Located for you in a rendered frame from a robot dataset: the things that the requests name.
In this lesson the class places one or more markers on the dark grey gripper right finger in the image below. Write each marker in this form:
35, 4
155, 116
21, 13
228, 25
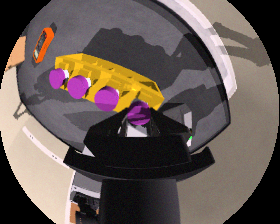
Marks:
167, 126

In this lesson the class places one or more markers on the white key housing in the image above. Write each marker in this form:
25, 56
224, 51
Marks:
136, 130

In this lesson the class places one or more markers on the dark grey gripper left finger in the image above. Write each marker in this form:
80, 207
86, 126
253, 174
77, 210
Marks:
111, 125

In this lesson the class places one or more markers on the dark grey table edge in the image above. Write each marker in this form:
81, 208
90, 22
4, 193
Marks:
204, 47

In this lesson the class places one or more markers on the orange digital multimeter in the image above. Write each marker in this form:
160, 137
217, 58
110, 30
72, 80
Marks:
42, 44

